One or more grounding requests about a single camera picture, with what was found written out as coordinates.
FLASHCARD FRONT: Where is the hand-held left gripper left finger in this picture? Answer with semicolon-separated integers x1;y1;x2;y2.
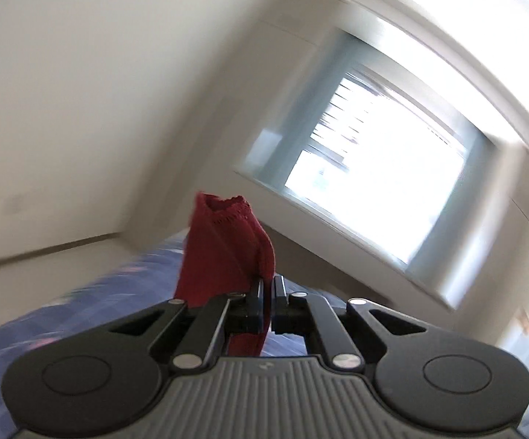
107;276;265;370

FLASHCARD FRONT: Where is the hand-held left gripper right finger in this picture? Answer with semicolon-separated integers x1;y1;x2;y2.
273;275;431;372

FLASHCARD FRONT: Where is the red knit garment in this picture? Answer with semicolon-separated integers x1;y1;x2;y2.
174;192;277;357

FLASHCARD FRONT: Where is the beige window ledge cabinet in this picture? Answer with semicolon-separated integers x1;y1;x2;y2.
260;213;459;314

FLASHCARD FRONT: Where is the window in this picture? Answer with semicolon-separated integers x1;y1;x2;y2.
285;66;469;266

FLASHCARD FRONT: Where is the wide grey-blue curtain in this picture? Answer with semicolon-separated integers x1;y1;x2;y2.
234;32;354;188

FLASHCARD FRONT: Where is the blue plaid quilt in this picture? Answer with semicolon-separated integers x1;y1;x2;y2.
0;229;338;439

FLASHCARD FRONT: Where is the narrow grey-blue curtain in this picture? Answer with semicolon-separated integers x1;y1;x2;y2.
406;137;496;284

